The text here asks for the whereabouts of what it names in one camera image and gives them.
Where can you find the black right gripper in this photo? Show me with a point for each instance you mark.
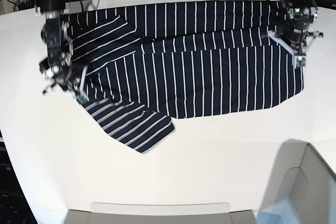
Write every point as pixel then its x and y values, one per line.
pixel 43 65

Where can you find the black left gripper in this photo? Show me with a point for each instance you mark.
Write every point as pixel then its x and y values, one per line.
pixel 296 37

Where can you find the navy white striped T-shirt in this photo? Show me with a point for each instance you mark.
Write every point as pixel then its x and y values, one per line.
pixel 149 64

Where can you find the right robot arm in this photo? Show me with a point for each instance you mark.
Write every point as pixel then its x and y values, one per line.
pixel 55 30

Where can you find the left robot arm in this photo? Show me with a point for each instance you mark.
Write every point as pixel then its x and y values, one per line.
pixel 293 19

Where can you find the white bin front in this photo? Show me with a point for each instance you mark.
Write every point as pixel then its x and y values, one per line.
pixel 195 213

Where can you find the white bin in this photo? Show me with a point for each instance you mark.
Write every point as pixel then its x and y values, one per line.
pixel 301 187
pixel 195 213

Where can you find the white bin right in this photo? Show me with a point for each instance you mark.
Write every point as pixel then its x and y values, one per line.
pixel 301 187

